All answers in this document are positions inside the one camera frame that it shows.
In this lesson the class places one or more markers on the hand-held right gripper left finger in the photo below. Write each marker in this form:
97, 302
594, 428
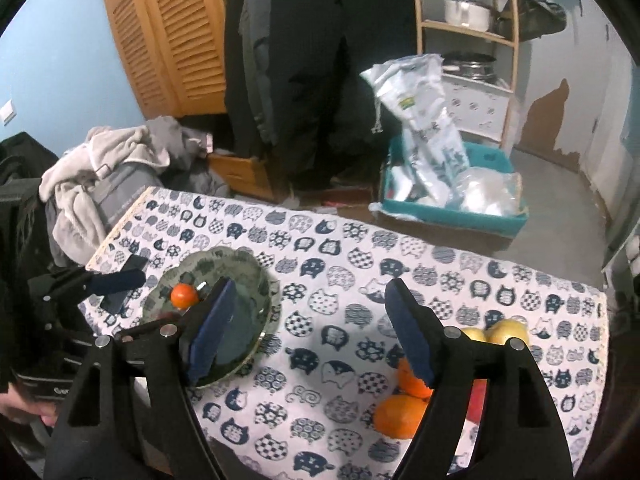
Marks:
214, 332

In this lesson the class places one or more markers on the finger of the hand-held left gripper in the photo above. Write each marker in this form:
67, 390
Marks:
135, 262
119, 281

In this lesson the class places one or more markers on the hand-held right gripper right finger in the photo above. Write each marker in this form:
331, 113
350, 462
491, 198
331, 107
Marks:
411, 342

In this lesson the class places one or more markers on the yellow green mango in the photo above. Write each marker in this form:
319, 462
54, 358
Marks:
507, 331
473, 335

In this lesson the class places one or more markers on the person's left hand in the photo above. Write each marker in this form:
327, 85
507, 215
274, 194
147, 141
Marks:
25, 407

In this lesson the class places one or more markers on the cat print tablecloth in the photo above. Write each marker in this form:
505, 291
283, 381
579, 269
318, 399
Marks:
350, 280

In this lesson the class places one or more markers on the red apple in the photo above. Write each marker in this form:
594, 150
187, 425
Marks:
477, 400

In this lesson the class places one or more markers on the beige fleece garment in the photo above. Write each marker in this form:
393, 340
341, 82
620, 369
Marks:
75, 180

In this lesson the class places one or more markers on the grey clothes pile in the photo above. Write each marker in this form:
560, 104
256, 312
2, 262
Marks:
185, 160

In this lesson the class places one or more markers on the teal cardboard box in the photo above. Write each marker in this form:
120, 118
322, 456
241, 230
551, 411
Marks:
450, 220

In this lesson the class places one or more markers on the wooden drawer unit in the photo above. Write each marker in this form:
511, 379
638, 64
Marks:
245, 172

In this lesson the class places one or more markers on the black bag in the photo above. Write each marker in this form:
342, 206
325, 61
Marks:
25, 160

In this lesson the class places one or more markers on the clear plastic bag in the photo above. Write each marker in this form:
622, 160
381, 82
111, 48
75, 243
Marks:
487, 192

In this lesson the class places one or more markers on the white shoe rack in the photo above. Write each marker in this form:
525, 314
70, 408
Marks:
625, 260

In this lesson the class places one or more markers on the wooden louvered door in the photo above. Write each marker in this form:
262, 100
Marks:
170, 35

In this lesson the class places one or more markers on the white printed sack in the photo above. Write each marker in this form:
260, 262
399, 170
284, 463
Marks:
415, 110

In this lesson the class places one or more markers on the black grey hanging jacket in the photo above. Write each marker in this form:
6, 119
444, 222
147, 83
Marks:
255, 60

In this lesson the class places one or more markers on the white drawer cabinet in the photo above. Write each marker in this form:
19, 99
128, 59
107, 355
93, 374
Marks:
477, 107

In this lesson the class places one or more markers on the black hanging coat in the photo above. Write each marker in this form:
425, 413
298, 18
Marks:
345, 70

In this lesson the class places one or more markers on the steel cooking pot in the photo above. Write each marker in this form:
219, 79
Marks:
467, 66

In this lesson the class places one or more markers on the white cooking pot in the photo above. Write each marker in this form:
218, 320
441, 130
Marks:
467, 12

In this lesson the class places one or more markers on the olive hanging bag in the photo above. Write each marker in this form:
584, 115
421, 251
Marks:
542, 20

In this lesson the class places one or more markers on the white wall switch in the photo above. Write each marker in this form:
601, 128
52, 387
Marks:
7, 112

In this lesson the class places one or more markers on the wooden shelf frame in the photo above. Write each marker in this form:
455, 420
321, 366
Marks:
419, 0

